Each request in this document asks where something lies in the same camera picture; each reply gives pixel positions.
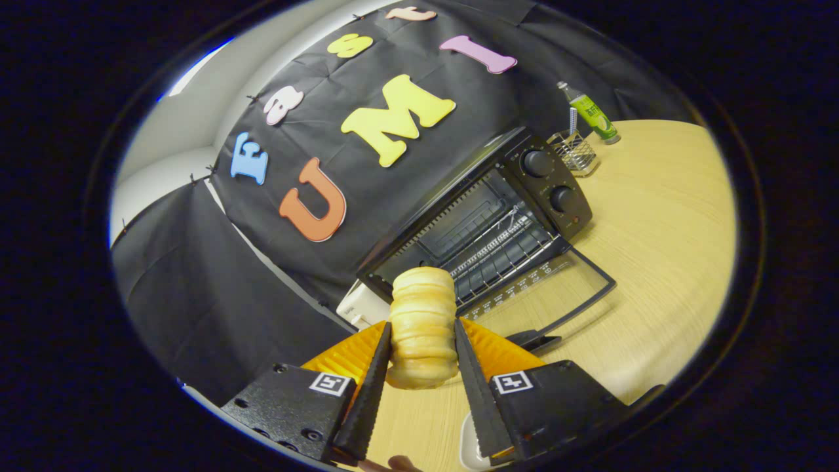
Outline ridged bread roll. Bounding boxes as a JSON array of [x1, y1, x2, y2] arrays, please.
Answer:
[[385, 266, 459, 391]]

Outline green label drink bottle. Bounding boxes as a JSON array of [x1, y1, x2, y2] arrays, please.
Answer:
[[556, 81, 621, 146]]

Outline wire mesh basket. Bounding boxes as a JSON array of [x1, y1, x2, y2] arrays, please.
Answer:
[[547, 129, 600, 178]]

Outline black toaster oven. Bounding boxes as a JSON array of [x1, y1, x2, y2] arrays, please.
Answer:
[[357, 127, 618, 351]]

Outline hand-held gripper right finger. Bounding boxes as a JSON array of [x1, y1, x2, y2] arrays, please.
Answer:
[[454, 318, 633, 467]]

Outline white pop-up toaster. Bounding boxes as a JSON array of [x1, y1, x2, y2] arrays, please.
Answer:
[[336, 280, 394, 330]]

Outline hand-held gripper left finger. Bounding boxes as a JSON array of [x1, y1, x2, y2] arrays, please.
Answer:
[[220, 321, 394, 467]]

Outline small white plate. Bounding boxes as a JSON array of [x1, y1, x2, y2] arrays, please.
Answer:
[[459, 413, 492, 471]]

